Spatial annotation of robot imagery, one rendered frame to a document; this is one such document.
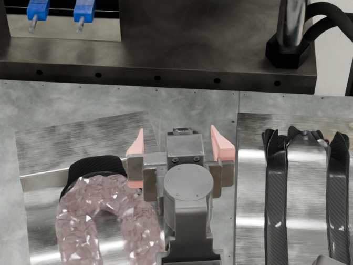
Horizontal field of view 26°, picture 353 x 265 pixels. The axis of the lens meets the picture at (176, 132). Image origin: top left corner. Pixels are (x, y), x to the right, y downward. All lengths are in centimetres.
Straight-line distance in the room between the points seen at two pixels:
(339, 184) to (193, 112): 41
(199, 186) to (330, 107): 87
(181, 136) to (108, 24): 96
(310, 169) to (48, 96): 63
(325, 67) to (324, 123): 147
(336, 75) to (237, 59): 123
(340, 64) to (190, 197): 225
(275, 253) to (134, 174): 40
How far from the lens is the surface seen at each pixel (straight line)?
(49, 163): 142
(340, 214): 139
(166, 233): 93
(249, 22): 192
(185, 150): 89
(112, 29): 184
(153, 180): 98
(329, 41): 316
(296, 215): 137
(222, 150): 99
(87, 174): 145
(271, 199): 138
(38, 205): 141
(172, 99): 168
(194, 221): 85
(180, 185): 86
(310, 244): 134
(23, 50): 186
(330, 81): 298
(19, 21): 188
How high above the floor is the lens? 195
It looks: 46 degrees down
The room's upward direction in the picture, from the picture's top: straight up
